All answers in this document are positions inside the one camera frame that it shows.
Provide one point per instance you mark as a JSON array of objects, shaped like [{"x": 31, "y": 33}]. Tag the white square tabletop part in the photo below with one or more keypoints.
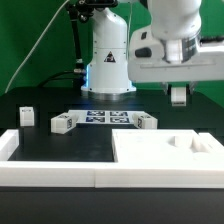
[{"x": 154, "y": 146}]

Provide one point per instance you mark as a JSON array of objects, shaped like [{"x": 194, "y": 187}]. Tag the apriltag base sheet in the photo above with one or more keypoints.
[{"x": 105, "y": 116}]

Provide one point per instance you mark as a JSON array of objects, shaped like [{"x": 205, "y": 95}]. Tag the white u-shaped obstacle fence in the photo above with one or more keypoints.
[{"x": 203, "y": 172}]

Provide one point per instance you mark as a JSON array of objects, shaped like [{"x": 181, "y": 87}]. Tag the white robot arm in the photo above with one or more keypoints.
[{"x": 107, "y": 73}]

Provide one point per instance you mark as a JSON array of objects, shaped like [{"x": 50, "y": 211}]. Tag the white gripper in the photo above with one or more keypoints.
[{"x": 184, "y": 59}]

